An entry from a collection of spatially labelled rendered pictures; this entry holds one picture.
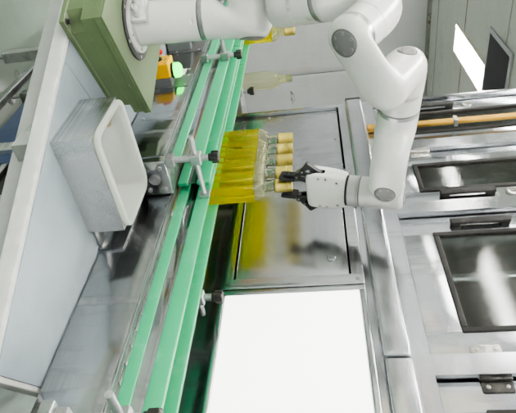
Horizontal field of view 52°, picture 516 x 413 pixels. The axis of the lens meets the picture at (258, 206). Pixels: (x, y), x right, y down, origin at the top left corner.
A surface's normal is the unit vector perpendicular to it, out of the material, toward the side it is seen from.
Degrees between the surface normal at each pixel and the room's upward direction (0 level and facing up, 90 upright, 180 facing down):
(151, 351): 90
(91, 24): 90
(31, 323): 0
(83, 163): 90
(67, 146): 90
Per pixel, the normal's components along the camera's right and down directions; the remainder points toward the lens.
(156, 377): -0.14, -0.78
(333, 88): -0.07, 0.61
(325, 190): -0.34, 0.57
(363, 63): -0.53, 0.59
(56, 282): 0.99, -0.07
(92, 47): 0.00, 0.89
